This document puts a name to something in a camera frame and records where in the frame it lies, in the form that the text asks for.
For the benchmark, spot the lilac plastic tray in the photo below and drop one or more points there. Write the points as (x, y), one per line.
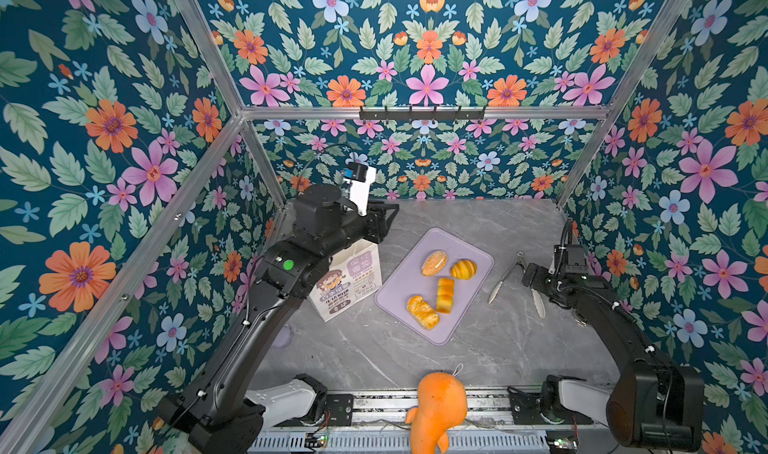
(406, 281)

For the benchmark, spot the lilac oval pad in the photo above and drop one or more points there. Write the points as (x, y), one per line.
(283, 338)

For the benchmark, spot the orange plush whale toy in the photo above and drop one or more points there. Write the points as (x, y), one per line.
(442, 405)

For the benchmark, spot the white printed paper bag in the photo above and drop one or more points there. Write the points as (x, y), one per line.
(354, 275)

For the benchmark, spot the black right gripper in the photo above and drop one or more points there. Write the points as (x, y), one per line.
(536, 282)

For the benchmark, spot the striped round fake bread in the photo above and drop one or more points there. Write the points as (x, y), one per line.
(464, 269)

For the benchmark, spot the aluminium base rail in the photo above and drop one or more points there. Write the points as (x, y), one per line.
(506, 419)

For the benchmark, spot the sesame oval fake bread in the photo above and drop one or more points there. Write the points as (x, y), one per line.
(434, 263)

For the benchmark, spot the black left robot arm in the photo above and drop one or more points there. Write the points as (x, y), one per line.
(218, 412)

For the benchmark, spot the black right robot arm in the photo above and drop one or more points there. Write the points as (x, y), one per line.
(656, 403)

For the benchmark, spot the black hook rail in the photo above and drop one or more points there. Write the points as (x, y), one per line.
(411, 113)

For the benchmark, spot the segmented loaf fake bread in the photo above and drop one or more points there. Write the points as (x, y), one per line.
(445, 296)

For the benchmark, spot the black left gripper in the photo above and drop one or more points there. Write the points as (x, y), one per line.
(377, 220)

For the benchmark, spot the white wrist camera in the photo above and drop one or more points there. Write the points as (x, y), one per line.
(360, 178)
(570, 256)

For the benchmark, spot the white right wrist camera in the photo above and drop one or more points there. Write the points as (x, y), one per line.
(570, 256)

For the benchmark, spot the twisted glazed fake bread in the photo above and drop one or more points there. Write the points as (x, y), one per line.
(422, 313)

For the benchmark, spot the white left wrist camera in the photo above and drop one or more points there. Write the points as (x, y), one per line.
(360, 178)

